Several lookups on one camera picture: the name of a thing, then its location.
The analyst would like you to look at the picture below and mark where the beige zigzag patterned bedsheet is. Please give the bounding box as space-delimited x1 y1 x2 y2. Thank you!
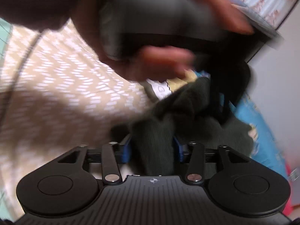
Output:
1 22 151 220

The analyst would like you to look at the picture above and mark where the person's left hand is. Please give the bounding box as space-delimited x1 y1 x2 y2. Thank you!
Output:
70 0 253 82

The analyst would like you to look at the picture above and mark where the dark green knit sweater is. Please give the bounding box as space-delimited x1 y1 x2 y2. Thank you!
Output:
110 77 254 176

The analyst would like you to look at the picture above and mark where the blue floral quilt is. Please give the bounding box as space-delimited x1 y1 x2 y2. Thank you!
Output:
194 70 289 181

